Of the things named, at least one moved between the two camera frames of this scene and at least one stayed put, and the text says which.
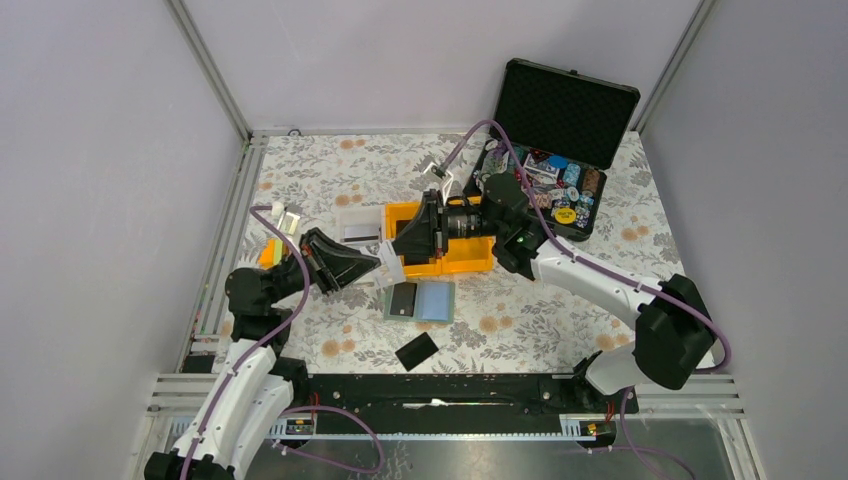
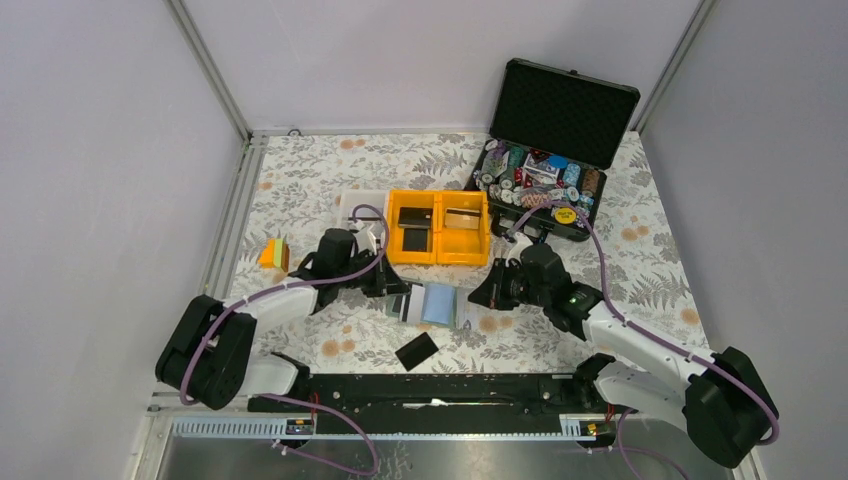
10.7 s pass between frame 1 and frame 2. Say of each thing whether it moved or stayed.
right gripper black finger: moved
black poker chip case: stayed
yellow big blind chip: stayed
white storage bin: moved
